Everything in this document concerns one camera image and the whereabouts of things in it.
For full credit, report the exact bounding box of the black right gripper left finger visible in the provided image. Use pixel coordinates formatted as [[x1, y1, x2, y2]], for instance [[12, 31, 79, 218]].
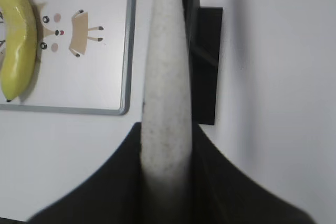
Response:
[[28, 122, 143, 223]]

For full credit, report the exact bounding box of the white grey-rimmed cutting board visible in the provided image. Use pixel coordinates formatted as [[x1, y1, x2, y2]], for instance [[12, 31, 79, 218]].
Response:
[[1, 0, 136, 115]]

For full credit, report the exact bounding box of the black knife stand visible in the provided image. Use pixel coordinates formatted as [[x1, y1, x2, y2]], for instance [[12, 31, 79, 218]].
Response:
[[183, 0, 223, 125]]

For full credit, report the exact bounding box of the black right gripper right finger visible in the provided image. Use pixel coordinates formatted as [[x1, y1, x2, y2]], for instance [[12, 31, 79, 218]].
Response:
[[192, 123, 314, 223]]

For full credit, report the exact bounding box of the white-handled kitchen knife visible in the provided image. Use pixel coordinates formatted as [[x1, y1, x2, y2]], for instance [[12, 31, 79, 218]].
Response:
[[141, 0, 192, 183]]

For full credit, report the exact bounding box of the yellow plastic banana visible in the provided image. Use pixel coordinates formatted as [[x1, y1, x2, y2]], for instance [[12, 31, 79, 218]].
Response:
[[1, 0, 37, 102]]

